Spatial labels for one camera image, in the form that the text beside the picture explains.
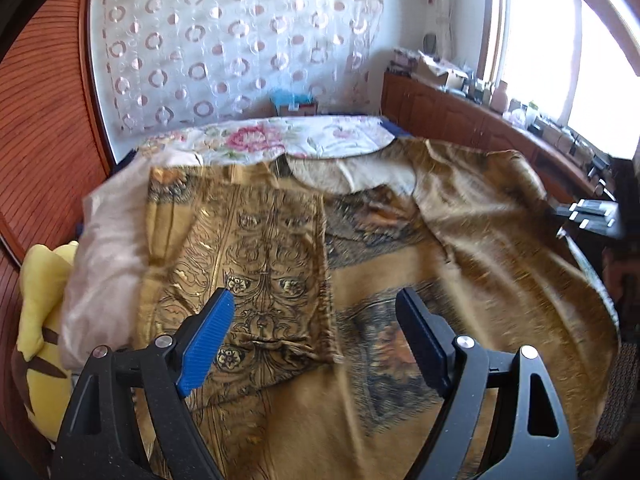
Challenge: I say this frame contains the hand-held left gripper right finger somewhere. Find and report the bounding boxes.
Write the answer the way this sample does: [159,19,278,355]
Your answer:
[395,287,578,480]

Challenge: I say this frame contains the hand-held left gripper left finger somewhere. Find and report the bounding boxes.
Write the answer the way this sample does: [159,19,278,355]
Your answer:
[50,287,236,480]

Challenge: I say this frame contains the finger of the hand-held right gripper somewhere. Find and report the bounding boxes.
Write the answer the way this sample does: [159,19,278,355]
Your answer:
[550,200,623,234]

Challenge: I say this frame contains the golden brown patterned cloth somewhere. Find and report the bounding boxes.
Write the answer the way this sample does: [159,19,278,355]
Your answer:
[137,139,621,480]

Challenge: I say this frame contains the beige folded cloth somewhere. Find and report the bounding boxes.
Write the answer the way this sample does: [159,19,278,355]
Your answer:
[59,160,153,367]

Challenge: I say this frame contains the white plastic bag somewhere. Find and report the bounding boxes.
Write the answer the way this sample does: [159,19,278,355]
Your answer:
[504,105,532,127]

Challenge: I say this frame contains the yellow plush toy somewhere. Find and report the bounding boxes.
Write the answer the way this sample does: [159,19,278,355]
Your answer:
[12,241,81,443]

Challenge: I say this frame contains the person's patterned trousers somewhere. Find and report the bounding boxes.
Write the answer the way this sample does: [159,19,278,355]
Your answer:
[594,342,628,447]

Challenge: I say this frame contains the wooden framed window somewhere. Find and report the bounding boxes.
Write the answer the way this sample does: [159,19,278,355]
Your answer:
[475,0,640,161]

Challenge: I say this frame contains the wooden low cabinet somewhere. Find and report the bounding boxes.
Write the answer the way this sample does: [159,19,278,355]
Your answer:
[382,71,618,206]

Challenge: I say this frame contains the floral quilt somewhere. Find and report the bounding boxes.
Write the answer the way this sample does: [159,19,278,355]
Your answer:
[134,115,397,168]

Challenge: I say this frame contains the open cardboard box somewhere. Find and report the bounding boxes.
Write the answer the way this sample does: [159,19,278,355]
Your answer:
[414,54,469,92]

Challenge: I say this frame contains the dark blue bedspread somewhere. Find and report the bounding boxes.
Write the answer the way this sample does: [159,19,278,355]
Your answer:
[379,116,413,140]

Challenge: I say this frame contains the beige window curtain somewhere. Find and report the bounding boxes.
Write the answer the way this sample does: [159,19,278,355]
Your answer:
[432,0,457,57]

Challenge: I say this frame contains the ribbed wooden panel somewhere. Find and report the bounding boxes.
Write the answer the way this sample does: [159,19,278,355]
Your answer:
[0,0,117,461]

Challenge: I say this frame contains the sheer curtain with circle print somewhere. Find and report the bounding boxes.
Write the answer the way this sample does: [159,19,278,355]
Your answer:
[91,0,387,137]

